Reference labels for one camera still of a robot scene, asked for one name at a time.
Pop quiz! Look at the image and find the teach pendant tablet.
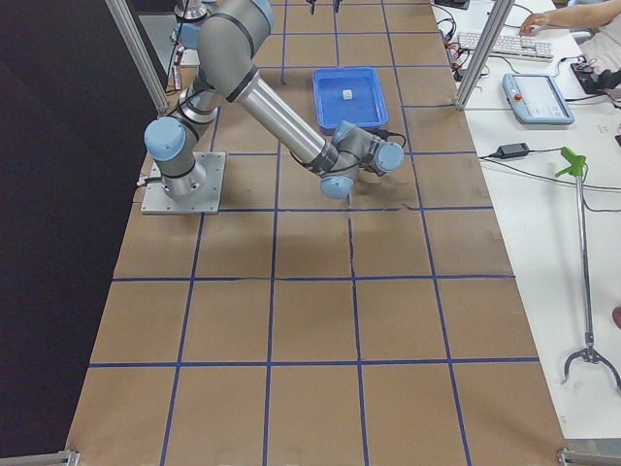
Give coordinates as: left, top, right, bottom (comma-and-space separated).
502, 73, 574, 125

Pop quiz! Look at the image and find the brown paper table cover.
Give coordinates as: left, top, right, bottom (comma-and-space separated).
67, 1, 563, 465

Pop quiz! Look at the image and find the green handled reacher grabber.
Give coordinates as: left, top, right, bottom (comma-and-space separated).
555, 147, 620, 392

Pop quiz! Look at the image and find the blue plastic tray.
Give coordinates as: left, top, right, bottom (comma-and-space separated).
312, 67, 389, 133

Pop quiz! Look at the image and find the black power adapter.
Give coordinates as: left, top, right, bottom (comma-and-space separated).
497, 143, 530, 159

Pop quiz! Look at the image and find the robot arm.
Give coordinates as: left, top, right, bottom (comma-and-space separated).
145, 1, 404, 200

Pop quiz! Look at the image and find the aluminium frame post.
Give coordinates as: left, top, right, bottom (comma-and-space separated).
454, 0, 514, 111
106, 0, 169, 116

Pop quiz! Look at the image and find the person forearm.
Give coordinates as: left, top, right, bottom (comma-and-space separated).
547, 0, 620, 28

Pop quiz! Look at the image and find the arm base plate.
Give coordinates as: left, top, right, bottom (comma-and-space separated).
141, 151, 227, 215

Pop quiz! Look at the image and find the white keyboard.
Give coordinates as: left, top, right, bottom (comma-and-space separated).
457, 31, 554, 62

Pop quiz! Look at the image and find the person hand on keyboard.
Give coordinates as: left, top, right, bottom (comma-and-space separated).
518, 13, 549, 36

